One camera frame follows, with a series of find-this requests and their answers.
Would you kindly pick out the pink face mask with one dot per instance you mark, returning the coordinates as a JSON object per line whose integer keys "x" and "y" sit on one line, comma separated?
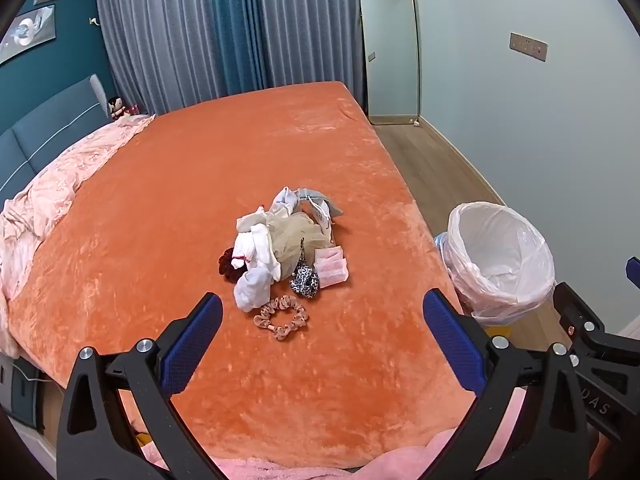
{"x": 331, "y": 267}

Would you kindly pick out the teal curtain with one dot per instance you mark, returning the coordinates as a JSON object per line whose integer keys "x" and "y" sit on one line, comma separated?
{"x": 235, "y": 25}

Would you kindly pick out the white glove with red trim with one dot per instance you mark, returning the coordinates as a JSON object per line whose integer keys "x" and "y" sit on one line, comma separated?
{"x": 257, "y": 250}

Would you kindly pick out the leopard print scrunchie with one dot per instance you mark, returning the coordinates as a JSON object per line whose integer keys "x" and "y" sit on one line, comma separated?
{"x": 305, "y": 285}

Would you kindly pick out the blue plastic bag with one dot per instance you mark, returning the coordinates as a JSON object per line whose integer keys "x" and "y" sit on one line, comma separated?
{"x": 441, "y": 246}

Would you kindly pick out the grey curtain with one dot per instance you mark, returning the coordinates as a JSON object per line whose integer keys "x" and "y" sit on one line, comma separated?
{"x": 160, "y": 35}

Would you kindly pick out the beige tulle cloth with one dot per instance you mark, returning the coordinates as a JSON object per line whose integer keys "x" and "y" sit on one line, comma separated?
{"x": 295, "y": 240}

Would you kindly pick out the beige pink scrunchie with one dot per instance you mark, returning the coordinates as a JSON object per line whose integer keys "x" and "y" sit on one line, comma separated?
{"x": 262, "y": 317}

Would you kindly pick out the pink floral quilt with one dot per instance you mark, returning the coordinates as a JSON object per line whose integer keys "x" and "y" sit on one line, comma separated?
{"x": 50, "y": 195}

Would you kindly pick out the white sock with gold embroidery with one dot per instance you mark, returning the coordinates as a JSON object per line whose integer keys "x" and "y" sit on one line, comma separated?
{"x": 250, "y": 290}

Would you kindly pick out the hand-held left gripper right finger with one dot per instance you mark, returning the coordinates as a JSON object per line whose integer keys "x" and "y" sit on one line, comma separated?
{"x": 452, "y": 335}

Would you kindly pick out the standing mirror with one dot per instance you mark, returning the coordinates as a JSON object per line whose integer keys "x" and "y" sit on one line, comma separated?
{"x": 390, "y": 50}

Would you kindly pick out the bin with white bag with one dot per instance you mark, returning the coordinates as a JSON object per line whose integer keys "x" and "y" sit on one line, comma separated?
{"x": 500, "y": 260}

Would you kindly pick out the wall socket panel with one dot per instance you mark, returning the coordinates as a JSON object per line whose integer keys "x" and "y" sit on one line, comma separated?
{"x": 528, "y": 47}

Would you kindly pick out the pale white sock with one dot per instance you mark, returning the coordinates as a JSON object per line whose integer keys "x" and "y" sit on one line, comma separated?
{"x": 285, "y": 200}

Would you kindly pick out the wall poster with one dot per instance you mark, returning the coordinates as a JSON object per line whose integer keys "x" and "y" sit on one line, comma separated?
{"x": 25, "y": 35}

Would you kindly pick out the orange plush blanket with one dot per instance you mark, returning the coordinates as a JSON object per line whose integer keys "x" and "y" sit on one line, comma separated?
{"x": 200, "y": 200}

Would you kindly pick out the dark bedside cabinet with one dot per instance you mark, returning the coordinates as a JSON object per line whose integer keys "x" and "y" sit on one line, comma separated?
{"x": 25, "y": 395}

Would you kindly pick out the blue padded headboard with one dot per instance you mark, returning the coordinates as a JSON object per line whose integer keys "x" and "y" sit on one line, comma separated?
{"x": 45, "y": 125}

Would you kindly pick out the dark red scrunchie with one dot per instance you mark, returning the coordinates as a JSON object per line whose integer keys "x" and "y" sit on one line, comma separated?
{"x": 231, "y": 265}

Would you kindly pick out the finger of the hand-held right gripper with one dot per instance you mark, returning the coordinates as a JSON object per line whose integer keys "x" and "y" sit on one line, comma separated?
{"x": 633, "y": 271}
{"x": 575, "y": 312}

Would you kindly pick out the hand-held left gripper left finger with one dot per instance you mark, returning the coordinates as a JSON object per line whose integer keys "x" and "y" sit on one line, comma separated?
{"x": 192, "y": 340}

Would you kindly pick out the small doll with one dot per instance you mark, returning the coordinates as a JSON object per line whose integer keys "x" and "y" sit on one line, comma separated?
{"x": 116, "y": 107}

